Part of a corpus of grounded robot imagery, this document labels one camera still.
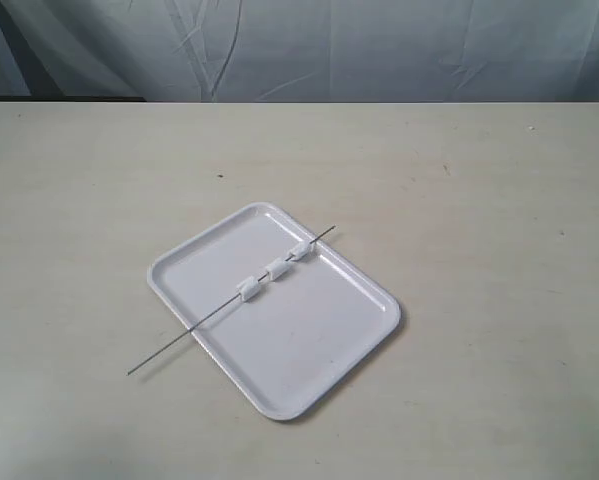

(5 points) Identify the thin metal skewer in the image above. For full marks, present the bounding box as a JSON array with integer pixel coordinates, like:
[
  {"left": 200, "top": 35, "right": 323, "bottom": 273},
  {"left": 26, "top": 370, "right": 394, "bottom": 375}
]
[{"left": 126, "top": 224, "right": 337, "bottom": 377}]

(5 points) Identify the white rectangular plastic tray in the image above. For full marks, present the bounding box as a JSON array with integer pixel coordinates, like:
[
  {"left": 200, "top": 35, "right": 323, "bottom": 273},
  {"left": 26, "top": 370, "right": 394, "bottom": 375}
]
[{"left": 147, "top": 202, "right": 402, "bottom": 421}]

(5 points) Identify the grey wrinkled backdrop cloth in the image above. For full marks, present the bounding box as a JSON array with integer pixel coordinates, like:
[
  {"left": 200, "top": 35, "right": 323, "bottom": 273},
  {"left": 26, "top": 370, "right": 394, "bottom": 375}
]
[{"left": 0, "top": 0, "right": 599, "bottom": 103}]

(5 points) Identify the white marshmallow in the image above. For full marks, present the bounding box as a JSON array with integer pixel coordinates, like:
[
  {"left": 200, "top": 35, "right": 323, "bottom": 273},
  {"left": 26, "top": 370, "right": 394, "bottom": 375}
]
[
  {"left": 265, "top": 258, "right": 292, "bottom": 281},
  {"left": 287, "top": 241, "right": 313, "bottom": 262},
  {"left": 237, "top": 276, "right": 262, "bottom": 302}
]

